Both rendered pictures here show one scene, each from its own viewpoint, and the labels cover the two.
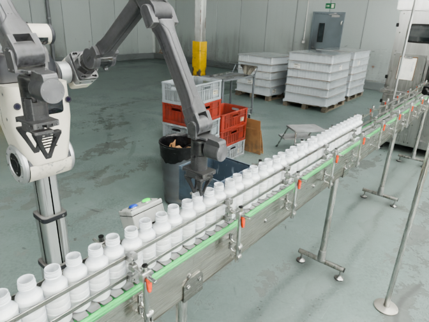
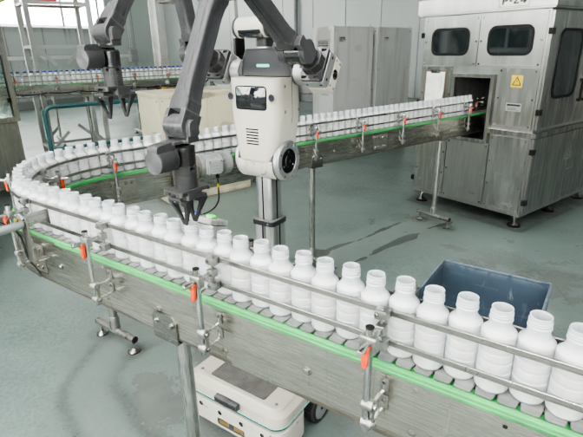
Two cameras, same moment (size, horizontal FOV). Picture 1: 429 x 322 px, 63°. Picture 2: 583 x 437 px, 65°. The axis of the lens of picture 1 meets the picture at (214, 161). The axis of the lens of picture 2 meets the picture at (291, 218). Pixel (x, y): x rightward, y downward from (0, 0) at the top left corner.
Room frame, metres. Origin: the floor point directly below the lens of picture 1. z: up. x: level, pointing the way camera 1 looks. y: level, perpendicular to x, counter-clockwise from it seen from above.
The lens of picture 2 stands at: (1.30, -1.10, 1.59)
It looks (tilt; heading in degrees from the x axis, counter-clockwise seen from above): 20 degrees down; 86
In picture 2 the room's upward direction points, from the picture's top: 1 degrees counter-clockwise
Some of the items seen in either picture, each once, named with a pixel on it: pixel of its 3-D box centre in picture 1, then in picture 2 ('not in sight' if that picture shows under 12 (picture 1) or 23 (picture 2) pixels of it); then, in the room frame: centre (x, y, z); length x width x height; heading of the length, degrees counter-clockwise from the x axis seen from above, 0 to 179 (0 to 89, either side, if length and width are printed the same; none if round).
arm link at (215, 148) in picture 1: (209, 139); (171, 146); (1.09, 0.02, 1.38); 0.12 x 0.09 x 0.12; 52
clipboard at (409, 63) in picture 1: (406, 68); not in sight; (5.11, -2.63, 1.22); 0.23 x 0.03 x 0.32; 51
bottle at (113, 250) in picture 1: (113, 260); (112, 226); (0.83, 0.28, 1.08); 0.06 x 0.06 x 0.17
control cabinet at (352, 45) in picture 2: not in sight; (341, 91); (2.62, 6.19, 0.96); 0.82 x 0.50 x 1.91; 33
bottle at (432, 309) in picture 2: (286, 165); (431, 327); (1.62, -0.36, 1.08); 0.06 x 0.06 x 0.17
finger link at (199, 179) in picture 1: (199, 182); (187, 206); (1.11, 0.05, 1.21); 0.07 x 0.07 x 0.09; 51
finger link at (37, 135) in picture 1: (43, 140); (111, 103); (0.84, 0.43, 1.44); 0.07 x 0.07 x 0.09; 52
